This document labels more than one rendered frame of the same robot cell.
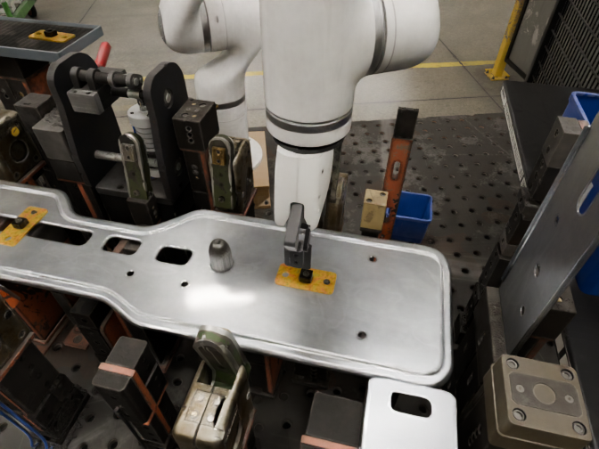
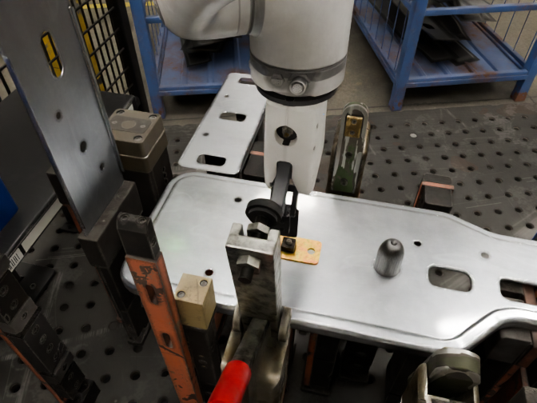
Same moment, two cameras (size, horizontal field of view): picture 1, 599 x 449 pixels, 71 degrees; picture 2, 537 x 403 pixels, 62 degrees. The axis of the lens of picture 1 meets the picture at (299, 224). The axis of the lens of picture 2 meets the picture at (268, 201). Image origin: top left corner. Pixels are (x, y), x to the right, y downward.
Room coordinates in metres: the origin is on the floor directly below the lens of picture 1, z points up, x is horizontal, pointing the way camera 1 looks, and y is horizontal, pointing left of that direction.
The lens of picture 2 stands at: (0.73, -0.03, 1.46)
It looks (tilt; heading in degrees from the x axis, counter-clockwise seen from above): 46 degrees down; 180
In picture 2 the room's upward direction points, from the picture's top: straight up
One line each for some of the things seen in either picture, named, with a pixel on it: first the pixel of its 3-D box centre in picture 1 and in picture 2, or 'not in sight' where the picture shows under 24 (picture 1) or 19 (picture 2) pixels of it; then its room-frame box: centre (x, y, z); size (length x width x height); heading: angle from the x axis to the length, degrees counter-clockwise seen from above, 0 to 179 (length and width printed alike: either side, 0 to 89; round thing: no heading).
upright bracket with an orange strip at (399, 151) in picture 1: (381, 238); (177, 359); (0.49, -0.14, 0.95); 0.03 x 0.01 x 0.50; 77
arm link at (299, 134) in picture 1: (309, 113); (297, 64); (0.37, -0.01, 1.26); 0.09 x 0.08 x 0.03; 167
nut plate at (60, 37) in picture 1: (51, 34); not in sight; (0.83, 0.48, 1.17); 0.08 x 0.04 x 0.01; 72
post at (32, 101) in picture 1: (73, 183); not in sight; (0.70, 0.49, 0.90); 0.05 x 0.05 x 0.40; 77
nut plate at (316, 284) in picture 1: (306, 276); (288, 245); (0.37, -0.01, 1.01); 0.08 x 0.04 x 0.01; 77
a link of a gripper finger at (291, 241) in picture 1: (298, 216); not in sight; (0.32, 0.00, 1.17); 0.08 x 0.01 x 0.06; 167
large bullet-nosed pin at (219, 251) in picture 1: (220, 256); (389, 258); (0.40, 0.11, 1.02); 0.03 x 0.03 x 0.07
